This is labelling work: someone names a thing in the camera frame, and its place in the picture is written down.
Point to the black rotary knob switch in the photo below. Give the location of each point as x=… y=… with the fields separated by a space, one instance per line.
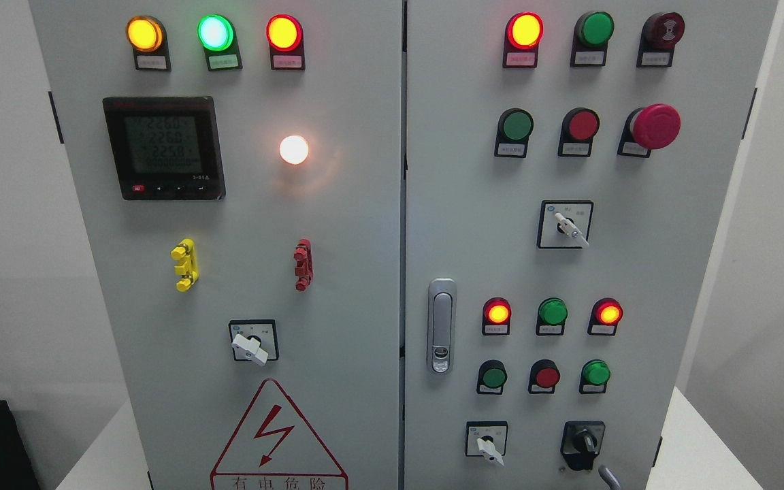
x=582 y=443

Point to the red lit indicator lower left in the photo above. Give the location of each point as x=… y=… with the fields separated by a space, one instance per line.
x=496 y=317

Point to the white glowing indicator light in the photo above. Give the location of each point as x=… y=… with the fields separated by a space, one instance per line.
x=294 y=149

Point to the green push button lower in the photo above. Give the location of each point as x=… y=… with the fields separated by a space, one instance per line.
x=491 y=378

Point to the green push button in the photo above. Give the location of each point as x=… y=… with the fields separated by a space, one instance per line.
x=514 y=128
x=491 y=378

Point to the green push button upper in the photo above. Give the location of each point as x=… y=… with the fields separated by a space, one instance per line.
x=514 y=128

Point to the grey cabinet left door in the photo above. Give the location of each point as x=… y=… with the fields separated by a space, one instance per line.
x=339 y=341

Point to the grey cabinet door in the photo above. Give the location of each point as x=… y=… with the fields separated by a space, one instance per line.
x=473 y=217
x=339 y=341

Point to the green indicator lower middle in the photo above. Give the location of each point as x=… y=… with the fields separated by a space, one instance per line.
x=552 y=316

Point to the grey cabinet right door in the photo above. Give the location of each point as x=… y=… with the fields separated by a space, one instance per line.
x=473 y=217

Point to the red push button lower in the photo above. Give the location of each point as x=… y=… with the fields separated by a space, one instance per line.
x=544 y=377

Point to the red push button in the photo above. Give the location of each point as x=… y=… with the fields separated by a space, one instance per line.
x=578 y=130
x=544 y=377

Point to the red push button upper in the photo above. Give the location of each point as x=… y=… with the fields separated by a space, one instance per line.
x=578 y=130

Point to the red indicator lower right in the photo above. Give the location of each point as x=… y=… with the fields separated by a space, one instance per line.
x=605 y=317

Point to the red electric hazard warning sticker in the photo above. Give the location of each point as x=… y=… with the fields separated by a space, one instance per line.
x=275 y=447

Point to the green illuminated button lower right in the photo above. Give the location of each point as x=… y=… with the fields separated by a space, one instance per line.
x=594 y=377

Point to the black digital power meter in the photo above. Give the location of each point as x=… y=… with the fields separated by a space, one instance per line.
x=165 y=147

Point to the red lit indicator right door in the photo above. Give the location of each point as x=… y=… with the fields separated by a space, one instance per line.
x=523 y=34

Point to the green lit indicator light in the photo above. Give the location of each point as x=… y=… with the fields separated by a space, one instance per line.
x=219 y=41

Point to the red emergency stop mushroom button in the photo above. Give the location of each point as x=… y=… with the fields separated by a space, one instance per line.
x=648 y=129

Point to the green indicator top right door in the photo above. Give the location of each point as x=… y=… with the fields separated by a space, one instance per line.
x=592 y=33

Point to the yellow indicator light top left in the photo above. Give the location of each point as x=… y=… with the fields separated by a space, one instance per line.
x=147 y=38

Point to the dark red buzzer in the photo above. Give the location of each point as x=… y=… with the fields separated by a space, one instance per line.
x=659 y=36

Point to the silver door latch handle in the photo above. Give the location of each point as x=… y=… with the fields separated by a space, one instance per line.
x=441 y=296

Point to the red terminal post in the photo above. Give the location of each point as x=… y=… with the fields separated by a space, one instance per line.
x=302 y=254

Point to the white-handle selector switch left door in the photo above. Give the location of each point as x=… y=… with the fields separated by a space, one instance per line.
x=254 y=340

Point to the white-handle selector switch upper right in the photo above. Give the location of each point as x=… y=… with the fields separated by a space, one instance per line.
x=564 y=224

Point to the white-handle selector switch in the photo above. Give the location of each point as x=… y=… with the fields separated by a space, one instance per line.
x=564 y=224
x=487 y=440

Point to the yellow terminal post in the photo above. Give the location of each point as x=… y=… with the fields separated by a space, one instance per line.
x=186 y=264

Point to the white-handle selector switch lower right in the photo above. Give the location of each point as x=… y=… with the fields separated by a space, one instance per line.
x=487 y=440

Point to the red-ring yellow indicator light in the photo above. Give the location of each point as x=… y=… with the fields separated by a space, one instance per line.
x=285 y=37

